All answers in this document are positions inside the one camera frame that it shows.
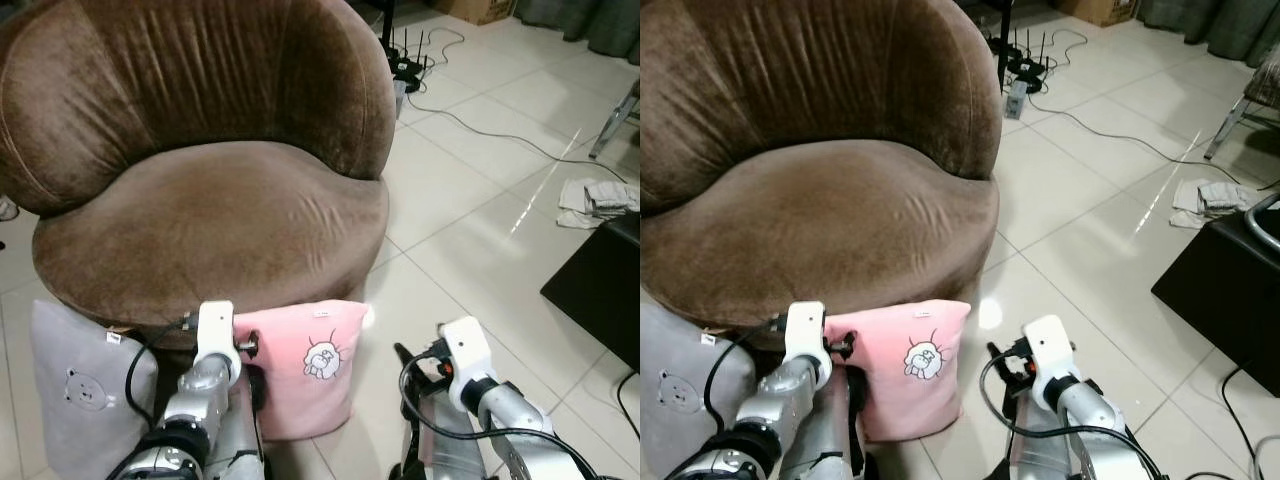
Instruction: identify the black cabinet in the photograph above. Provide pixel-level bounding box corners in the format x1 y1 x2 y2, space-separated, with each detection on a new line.
1151 194 1280 372
540 211 641 372

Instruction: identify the long black floor cable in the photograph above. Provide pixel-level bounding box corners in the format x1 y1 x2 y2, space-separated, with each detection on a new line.
404 92 629 184
1028 92 1243 188

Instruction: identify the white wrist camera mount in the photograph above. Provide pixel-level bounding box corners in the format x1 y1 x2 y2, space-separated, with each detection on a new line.
784 300 830 375
437 316 498 413
1021 314 1083 413
194 300 239 373

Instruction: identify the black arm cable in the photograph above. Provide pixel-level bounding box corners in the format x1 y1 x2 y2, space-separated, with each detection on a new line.
399 352 561 473
124 316 201 423
704 316 791 433
979 348 1143 446

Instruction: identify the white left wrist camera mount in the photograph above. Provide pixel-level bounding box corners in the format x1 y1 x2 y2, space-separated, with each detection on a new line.
194 300 239 373
784 300 830 375

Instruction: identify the grey curtain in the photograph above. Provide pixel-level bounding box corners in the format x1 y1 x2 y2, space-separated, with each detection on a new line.
1134 0 1280 69
514 0 641 63

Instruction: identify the brown velvet armchair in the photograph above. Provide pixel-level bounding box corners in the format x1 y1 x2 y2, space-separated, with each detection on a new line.
640 0 1005 338
0 0 400 333

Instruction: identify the crumpled beige cloth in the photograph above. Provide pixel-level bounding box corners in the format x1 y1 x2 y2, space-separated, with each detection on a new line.
1171 177 1253 230
556 177 641 230

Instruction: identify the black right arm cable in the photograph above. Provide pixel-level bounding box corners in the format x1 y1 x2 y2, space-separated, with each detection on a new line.
399 352 561 473
979 348 1143 446

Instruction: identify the grey curved tube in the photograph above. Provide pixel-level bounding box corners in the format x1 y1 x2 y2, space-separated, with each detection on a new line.
1243 188 1280 249

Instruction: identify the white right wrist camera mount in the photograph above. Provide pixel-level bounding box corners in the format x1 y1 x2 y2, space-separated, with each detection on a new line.
437 316 498 413
1021 314 1083 413

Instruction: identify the metal leg chair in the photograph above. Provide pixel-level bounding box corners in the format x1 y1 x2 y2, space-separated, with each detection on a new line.
1203 44 1280 163
588 78 641 162

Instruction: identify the pink cartoon pillow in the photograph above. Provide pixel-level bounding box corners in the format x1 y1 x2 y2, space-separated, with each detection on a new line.
823 299 974 445
231 299 368 443

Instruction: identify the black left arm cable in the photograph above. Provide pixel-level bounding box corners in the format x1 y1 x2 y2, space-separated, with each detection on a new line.
704 316 791 433
124 316 201 423

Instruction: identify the black curved floor cable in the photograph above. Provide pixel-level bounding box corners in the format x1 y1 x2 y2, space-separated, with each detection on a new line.
1180 358 1280 480
614 368 641 443

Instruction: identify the grey robot left leg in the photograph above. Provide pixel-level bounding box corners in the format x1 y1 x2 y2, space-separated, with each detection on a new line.
222 364 269 480
812 364 869 480

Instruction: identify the black router with antennas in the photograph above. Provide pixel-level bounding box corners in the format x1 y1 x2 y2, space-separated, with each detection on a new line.
998 27 1053 83
384 27 438 83

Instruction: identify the cardboard box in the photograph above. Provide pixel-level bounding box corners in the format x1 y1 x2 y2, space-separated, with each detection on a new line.
431 0 517 27
1054 0 1142 28

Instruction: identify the grey bear pillow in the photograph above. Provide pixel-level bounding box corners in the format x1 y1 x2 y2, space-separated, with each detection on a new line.
27 299 163 480
640 299 758 480

